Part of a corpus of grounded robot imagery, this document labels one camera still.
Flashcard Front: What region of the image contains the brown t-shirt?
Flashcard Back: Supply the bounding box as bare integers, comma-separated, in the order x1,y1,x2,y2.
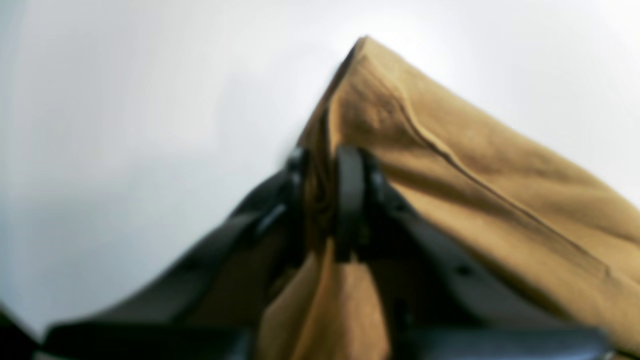
257,37,639,360

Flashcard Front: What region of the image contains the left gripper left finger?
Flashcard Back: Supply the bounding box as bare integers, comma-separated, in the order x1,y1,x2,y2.
42,147,308,360

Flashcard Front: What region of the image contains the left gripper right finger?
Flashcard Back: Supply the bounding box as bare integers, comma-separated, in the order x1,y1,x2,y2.
334,145,613,360

